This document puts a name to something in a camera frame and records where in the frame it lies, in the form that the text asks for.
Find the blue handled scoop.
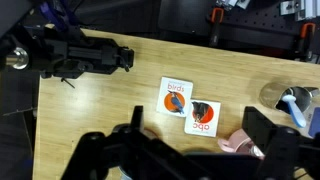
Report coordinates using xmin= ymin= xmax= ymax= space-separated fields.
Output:
xmin=282 ymin=95 xmax=306 ymax=128

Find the pink mug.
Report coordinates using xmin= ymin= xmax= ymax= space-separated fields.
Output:
xmin=217 ymin=129 xmax=264 ymax=159

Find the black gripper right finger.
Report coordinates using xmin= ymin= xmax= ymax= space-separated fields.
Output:
xmin=242 ymin=106 xmax=277 ymax=151

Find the steel cup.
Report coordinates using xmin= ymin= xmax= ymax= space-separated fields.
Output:
xmin=259 ymin=83 xmax=320 ymax=114

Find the abc board book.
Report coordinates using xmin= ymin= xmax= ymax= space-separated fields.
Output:
xmin=184 ymin=99 xmax=221 ymax=137

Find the orange handled clamp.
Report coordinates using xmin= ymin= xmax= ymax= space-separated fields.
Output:
xmin=298 ymin=22 xmax=316 ymax=62
xmin=209 ymin=8 xmax=224 ymax=47

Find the birds board book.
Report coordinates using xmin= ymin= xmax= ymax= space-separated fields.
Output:
xmin=156 ymin=77 xmax=193 ymax=117

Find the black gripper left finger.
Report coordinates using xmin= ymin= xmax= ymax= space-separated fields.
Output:
xmin=130 ymin=106 xmax=144 ymax=131

